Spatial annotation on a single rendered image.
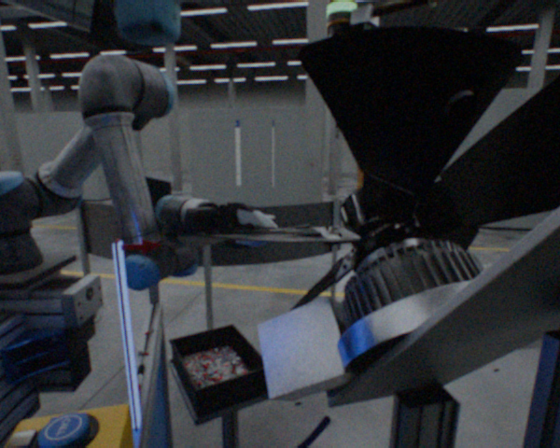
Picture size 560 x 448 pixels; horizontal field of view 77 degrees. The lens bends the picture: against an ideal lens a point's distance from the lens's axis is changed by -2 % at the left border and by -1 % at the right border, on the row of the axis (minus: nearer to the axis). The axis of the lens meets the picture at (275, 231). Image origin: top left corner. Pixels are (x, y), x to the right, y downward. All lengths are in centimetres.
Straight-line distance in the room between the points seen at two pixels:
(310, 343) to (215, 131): 647
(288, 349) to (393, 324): 23
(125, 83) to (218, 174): 618
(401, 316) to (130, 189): 55
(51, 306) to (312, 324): 64
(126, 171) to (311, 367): 50
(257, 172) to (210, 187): 98
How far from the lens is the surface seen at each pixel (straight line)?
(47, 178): 108
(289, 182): 660
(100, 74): 80
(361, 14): 60
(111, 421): 41
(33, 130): 1137
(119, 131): 77
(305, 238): 55
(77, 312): 99
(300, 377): 61
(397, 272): 52
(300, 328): 63
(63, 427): 41
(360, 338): 49
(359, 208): 63
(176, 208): 83
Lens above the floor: 132
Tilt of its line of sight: 13 degrees down
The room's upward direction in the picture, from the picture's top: straight up
